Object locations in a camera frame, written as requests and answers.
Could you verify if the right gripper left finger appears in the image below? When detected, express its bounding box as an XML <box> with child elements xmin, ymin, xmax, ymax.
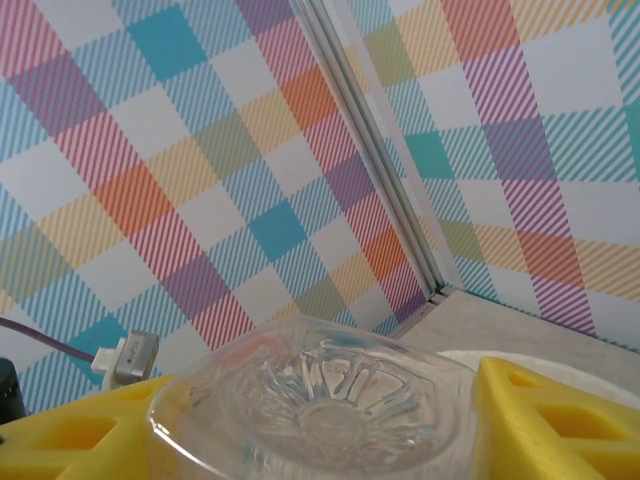
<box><xmin>0</xmin><ymin>374</ymin><xmax>177</xmax><ymax>480</ymax></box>

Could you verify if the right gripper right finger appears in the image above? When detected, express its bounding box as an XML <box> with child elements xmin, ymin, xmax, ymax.
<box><xmin>471</xmin><ymin>354</ymin><xmax>640</xmax><ymax>480</ymax></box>

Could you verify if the clear bottle green-white cap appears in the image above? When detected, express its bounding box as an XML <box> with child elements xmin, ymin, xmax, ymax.
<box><xmin>146</xmin><ymin>316</ymin><xmax>482</xmax><ymax>480</ymax></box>

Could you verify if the white round bin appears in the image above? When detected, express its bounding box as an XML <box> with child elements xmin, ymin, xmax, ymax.
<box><xmin>438</xmin><ymin>348</ymin><xmax>640</xmax><ymax>402</ymax></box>

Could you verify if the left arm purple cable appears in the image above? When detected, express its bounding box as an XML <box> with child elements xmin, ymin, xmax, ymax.
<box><xmin>0</xmin><ymin>316</ymin><xmax>97</xmax><ymax>370</ymax></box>

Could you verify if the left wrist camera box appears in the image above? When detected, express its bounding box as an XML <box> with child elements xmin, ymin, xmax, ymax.
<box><xmin>91</xmin><ymin>328</ymin><xmax>162</xmax><ymax>392</ymax></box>

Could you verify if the aluminium frame post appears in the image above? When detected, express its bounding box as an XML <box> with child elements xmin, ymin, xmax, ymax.
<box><xmin>292</xmin><ymin>0</ymin><xmax>454</xmax><ymax>307</ymax></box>

